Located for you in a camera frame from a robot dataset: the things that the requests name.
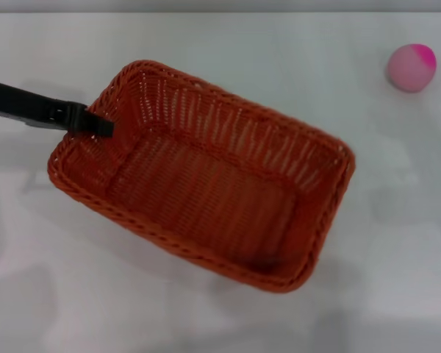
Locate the orange woven plastic basket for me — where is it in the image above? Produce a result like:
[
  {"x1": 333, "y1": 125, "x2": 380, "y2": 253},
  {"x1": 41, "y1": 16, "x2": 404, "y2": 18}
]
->
[{"x1": 46, "y1": 60, "x2": 356, "y2": 294}]

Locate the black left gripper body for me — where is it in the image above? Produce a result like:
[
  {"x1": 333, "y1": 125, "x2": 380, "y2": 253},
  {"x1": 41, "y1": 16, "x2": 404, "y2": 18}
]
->
[{"x1": 0, "y1": 80, "x2": 60, "y2": 129}]

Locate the pink peach toy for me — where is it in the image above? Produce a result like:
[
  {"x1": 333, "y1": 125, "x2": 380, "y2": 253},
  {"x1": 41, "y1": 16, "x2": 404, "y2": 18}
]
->
[{"x1": 386, "y1": 43, "x2": 437, "y2": 93}]

